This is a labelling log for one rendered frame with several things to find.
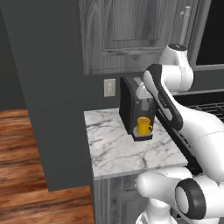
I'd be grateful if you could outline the black coffee machine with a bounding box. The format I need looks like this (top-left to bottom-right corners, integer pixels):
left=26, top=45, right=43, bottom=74
left=118, top=76, right=157, bottom=143

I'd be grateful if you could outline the yellow coffee mug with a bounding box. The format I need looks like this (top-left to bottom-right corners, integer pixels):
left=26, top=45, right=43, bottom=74
left=136, top=116, right=154, bottom=137

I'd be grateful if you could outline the black stove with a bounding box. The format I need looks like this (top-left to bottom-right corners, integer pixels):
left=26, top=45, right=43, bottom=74
left=155, top=90, right=224, bottom=176

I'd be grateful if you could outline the grey base cupboard door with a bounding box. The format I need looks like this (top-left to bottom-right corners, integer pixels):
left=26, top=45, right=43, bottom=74
left=109, top=174, right=152, bottom=224

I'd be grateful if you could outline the silver microwave oven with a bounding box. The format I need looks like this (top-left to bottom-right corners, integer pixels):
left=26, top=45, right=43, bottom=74
left=187, top=0, right=224, bottom=72

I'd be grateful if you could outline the white wall switch plate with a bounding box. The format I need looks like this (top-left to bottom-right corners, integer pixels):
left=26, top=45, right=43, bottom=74
left=103, top=78, right=116, bottom=98

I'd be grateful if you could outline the grey wooden wall cupboard door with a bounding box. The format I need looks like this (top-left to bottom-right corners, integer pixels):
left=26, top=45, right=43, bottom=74
left=78, top=0, right=202, bottom=75

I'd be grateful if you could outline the silver microwave handle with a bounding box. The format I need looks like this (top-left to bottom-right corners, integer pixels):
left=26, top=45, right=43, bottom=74
left=178, top=5, right=192, bottom=46

